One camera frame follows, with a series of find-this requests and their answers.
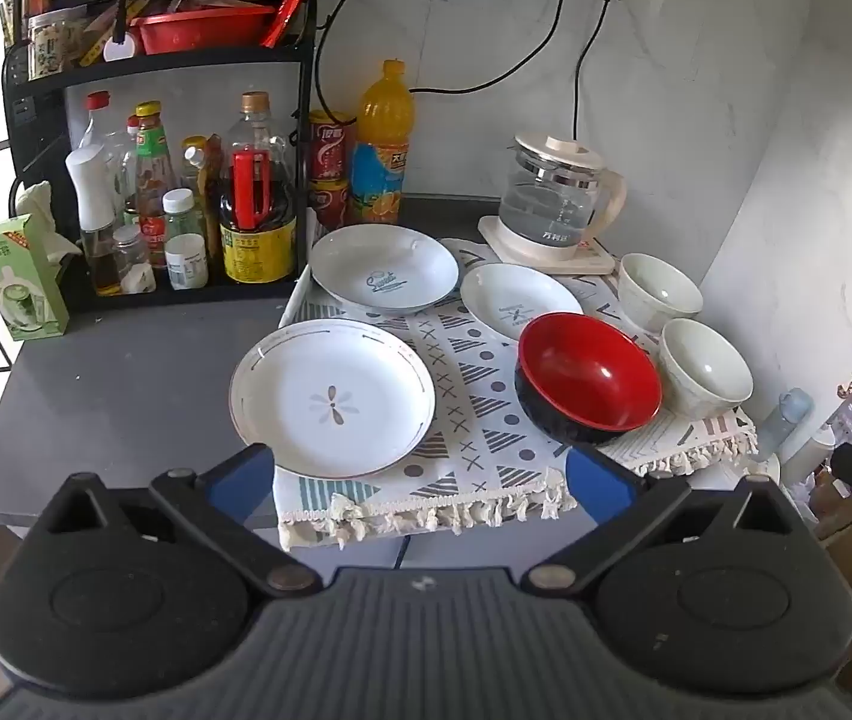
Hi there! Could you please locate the small white plate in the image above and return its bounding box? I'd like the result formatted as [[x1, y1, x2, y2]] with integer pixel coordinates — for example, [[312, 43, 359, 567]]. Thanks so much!
[[460, 262, 584, 342]]

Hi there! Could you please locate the red drink can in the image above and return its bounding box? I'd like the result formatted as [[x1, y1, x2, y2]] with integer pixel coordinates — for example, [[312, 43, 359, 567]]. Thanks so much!
[[310, 111, 356, 182], [310, 180, 352, 230]]

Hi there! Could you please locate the black storage rack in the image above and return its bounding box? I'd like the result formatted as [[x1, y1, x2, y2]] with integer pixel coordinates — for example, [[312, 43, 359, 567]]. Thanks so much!
[[0, 0, 318, 308]]

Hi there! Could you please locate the white oil spray bottle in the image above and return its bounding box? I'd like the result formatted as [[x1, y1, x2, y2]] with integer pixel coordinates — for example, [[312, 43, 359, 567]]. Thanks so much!
[[66, 146, 118, 297]]

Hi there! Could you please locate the black power plug cable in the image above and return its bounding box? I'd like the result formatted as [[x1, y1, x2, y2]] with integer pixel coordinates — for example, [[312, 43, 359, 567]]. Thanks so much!
[[407, 0, 578, 97], [570, 0, 620, 145]]

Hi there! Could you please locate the pale blue bottle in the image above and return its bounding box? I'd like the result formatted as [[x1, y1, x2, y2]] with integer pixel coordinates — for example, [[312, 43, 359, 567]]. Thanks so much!
[[760, 388, 813, 466]]

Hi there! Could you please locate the large soy sauce bottle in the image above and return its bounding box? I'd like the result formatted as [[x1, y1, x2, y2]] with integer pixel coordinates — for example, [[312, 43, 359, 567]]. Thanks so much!
[[218, 91, 298, 284]]

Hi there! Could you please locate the patterned fringed table cloth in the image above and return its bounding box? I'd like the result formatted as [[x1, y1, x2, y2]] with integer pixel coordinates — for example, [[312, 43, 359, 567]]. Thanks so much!
[[276, 236, 761, 552]]

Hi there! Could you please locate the yellow-capped seasoning bottle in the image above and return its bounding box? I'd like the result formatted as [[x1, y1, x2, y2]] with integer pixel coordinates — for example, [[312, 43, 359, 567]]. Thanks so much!
[[182, 135, 223, 241]]

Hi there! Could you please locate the white plastic bottle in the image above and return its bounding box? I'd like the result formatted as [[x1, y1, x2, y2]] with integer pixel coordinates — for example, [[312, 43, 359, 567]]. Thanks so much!
[[784, 424, 837, 488]]

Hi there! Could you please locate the glass electric kettle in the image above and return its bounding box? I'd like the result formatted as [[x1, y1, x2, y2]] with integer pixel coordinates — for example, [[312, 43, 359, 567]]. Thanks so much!
[[499, 133, 628, 260]]

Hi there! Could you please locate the white plate with flower print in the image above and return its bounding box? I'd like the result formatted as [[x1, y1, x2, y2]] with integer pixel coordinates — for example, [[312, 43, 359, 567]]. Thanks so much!
[[229, 319, 437, 479]]

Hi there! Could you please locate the clear bottle with red cap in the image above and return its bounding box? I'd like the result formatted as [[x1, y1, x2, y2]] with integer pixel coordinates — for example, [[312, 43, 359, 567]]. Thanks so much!
[[79, 90, 136, 226]]

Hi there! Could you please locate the clear snack jar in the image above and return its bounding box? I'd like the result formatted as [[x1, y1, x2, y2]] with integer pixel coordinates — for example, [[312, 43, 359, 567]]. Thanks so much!
[[27, 11, 89, 80]]

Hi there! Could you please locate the red plastic basin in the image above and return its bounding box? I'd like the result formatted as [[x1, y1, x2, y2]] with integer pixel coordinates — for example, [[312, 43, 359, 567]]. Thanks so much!
[[130, 6, 277, 55]]

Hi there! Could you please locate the red and black bowl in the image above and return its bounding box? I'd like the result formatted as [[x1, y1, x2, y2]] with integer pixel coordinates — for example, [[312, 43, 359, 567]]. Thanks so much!
[[514, 313, 663, 445]]

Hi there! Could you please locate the green cardboard box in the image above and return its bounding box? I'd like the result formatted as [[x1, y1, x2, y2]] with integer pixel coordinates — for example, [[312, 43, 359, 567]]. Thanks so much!
[[0, 214, 71, 342]]

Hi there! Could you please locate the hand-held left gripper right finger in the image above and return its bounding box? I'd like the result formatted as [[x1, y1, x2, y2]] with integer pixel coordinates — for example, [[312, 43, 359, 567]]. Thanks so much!
[[522, 444, 817, 595]]

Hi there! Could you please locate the red label sauce bottle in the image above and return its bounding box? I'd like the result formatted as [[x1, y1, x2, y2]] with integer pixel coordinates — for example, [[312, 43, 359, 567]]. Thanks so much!
[[133, 101, 176, 267]]

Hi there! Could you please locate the small clear jar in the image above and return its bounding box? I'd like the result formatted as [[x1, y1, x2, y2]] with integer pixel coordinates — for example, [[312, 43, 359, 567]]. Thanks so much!
[[112, 225, 155, 293]]

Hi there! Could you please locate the white plate with script print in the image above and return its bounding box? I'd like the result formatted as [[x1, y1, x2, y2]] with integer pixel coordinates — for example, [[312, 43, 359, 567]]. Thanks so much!
[[310, 225, 461, 316]]

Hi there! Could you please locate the white rag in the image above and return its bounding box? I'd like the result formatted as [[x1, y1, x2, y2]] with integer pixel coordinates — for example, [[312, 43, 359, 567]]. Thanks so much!
[[17, 181, 83, 263]]

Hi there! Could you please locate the red snack packet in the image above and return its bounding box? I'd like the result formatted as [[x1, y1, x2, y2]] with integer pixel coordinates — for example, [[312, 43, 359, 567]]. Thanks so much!
[[259, 0, 314, 47]]

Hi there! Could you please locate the small green white-capped bottle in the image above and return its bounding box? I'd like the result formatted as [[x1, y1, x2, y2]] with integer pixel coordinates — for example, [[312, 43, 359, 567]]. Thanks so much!
[[163, 189, 206, 256]]

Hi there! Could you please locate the white ceramic bowl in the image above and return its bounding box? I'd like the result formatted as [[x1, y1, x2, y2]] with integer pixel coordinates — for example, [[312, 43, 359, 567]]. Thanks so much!
[[657, 317, 755, 421], [616, 253, 704, 335]]

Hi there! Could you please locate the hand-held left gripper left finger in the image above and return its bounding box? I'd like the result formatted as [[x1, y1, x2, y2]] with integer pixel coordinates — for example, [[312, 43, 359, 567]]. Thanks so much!
[[40, 442, 322, 597]]

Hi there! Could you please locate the orange juice bottle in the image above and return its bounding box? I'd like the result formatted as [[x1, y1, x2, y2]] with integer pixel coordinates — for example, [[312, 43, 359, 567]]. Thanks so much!
[[351, 60, 416, 226]]

